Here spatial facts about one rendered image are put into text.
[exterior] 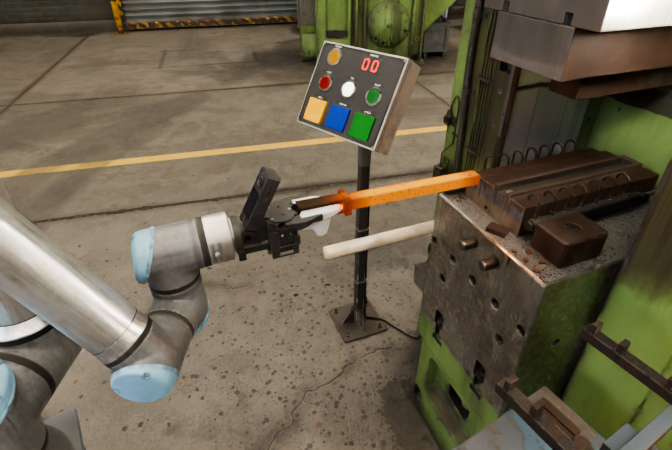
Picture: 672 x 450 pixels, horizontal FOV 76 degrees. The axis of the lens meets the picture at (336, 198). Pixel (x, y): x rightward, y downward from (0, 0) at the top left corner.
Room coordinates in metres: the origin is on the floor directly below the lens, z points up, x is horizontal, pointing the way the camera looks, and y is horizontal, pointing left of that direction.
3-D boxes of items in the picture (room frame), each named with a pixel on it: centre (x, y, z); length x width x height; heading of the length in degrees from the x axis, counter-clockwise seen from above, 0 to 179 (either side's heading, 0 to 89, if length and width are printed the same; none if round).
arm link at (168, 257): (0.59, 0.29, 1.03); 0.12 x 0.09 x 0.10; 111
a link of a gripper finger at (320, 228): (0.67, 0.03, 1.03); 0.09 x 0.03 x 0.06; 108
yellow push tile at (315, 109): (1.35, 0.07, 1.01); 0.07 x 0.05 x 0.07; 46
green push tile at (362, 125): (1.21, -0.08, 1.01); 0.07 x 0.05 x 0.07; 46
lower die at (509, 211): (0.96, -0.57, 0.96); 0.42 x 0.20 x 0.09; 111
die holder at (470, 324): (0.91, -0.60, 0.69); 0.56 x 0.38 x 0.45; 111
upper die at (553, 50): (0.96, -0.57, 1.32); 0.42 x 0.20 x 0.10; 111
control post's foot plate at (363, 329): (1.37, -0.10, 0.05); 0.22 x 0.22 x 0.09; 21
